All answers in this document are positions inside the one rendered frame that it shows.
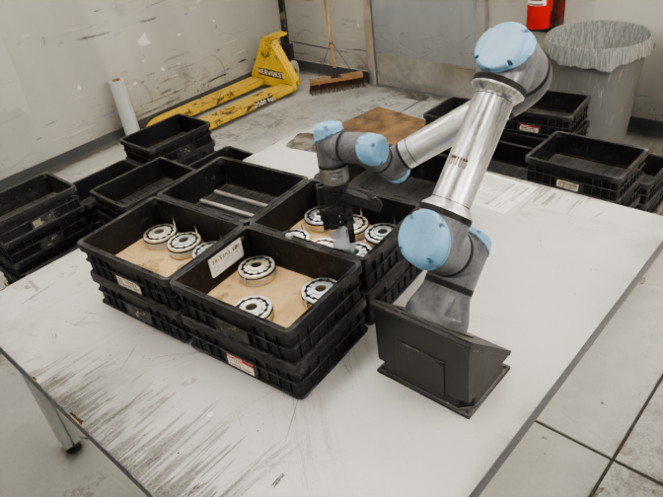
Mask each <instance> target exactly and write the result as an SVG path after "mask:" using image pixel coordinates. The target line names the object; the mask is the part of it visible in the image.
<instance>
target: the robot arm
mask: <svg viewBox="0 0 663 497"><path fill-rule="evenodd" d="M475 61H476V64H477V66H478V68H477V71H476V73H475V75H474V78H473V80H472V86H473V88H474V91H475V93H474V96H473V98H472V99H471V100H470V101H468V102H466V103H464V104H463V105H461V106H459V107H457V108H455V109H454V110H452V111H450V112H448V113H447V114H445V115H443V116H442V117H440V118H438V119H436V120H435V121H433V122H431V123H430V124H428V125H426V126H424V127H423V128H421V129H419V130H418V131H416V132H414V133H413V134H411V135H409V136H408V137H407V138H405V139H403V140H402V141H400V142H399V143H397V144H395V145H393V146H392V147H390V148H389V143H388V142H387V139H386V138H385V137H384V136H383V135H380V134H375V133H372V132H367V133H362V132H349V131H343V127H342V123H341V122H340V121H338V120H327V121H322V122H320V123H317V124H316V125H315V126H314V129H313V131H314V140H315V141H314V143H315V147H316V153H317V160H318V166H319V173H320V179H321V183H316V189H317V195H318V201H319V202H318V203H319V210H320V216H321V221H323V224H324V230H329V229H332V230H334V231H332V232H331V233H330V237H331V238H332V239H334V240H335V241H334V242H333V247H334V248H335V249H350V253H353V254H355V253H356V243H355V233H354V226H353V222H354V219H353V212H352V207H351V204H353V205H356V206H360V207H363V208H366V209H369V210H371V211H375V212H380V211H381V208H382V206H383V203H382V201H381V199H380V198H378V197H376V196H371V195H367V194H364V193H361V192H358V191H354V190H351V189H348V188H347V187H349V172H348V165H347V163H352V164H357V165H360V166H361V167H363V168H365V169H366V170H368V171H370V172H372V173H374V174H375V175H377V176H379V177H380V178H381V179H383V180H385V181H389V182H391V183H401V182H403V181H404V180H405V179H406V178H407V177H408V176H409V173H410V169H412V168H414V167H416V166H418V165H420V164H421V163H423V162H425V161H427V160H429V159H430V158H432V157H434V156H436V155H438V154H440V153H441V152H443V151H445V150H447V149H449V148H450V147H452V149H451V151H450V154H449V156H448V158H447V161H446V163H445V166H444V168H443V170H442V173H441V175H440V178H439V180H438V181H437V184H436V186H435V189H434V191H433V193H432V195H431V196H430V197H428V198H426V199H424V200H422V201H421V203H420V206H419V208H418V210H417V211H414V212H412V214H411V215H408V216H407V217H406V218H405V219H404V221H403V222H402V224H401V227H400V230H399V247H400V250H401V252H402V254H403V256H404V257H405V259H406V260H407V261H408V262H410V263H412V264H413V265H414V266H416V267H417V268H419V269H422V270H427V272H426V275H425V277H424V280H423V282H422V284H421V285H420V286H419V287H418V289H417V290H416V291H415V292H414V294H413V295H412V296H411V297H410V298H409V300H408V301H407V303H406V305H405V310H407V311H409V312H411V313H413V314H415V315H417V316H419V317H422V318H424V319H426V320H430V321H433V322H435V323H438V324H440V325H443V326H446V327H449V328H451V329H454V330H457V331H460V332H462V333H467V331H468V328H469V323H470V305H471V298H472V296H473V293H474V291H475V289H476V287H477V284H478V281H479V277H480V275H481V272H482V270H483V267H484V265H485V262H486V259H487V258H488V257H489V254H490V248H491V244H492V242H491V239H490V237H489V236H488V235H487V234H486V233H484V232H483V231H481V230H478V229H477V228H475V227H473V226H472V223H473V218H472V216H471V213H470V209H471V206H472V204H473V202H474V199H475V197H476V195H477V192H478V190H479V186H480V184H481V181H482V179H483V177H484V174H485V172H486V169H487V167H488V165H489V162H490V160H491V158H492V155H493V153H494V150H495V148H496V146H497V143H498V141H499V138H500V136H501V134H502V131H503V129H504V127H505V124H506V122H507V119H508V120H509V119H511V118H513V117H515V116H516V115H518V114H520V113H522V112H523V111H525V110H526V109H528V108H529V107H531V106H532V105H533V104H535V103H536V102H537V101H538V100H539V99H540V98H541V97H542V96H543V95H544V94H545V93H546V91H547V89H548V88H549V86H550V83H551V80H552V76H553V69H552V65H551V62H550V60H549V59H548V57H547V56H546V55H545V54H544V52H543V50H542V49H541V47H540V46H539V44H538V43H537V41H536V38H535V36H534V35H533V34H532V33H531V32H530V31H529V30H528V29H527V28H526V27H525V26H523V25H521V24H519V23H514V22H506V23H501V24H498V25H496V26H495V27H493V28H492V29H489V30H487V31H486V32H485V33H484V34H483V35H482V36H481V37H480V38H479V40H478V42H477V44H476V47H475ZM322 209H323V210H322ZM343 226H344V227H343Z"/></svg>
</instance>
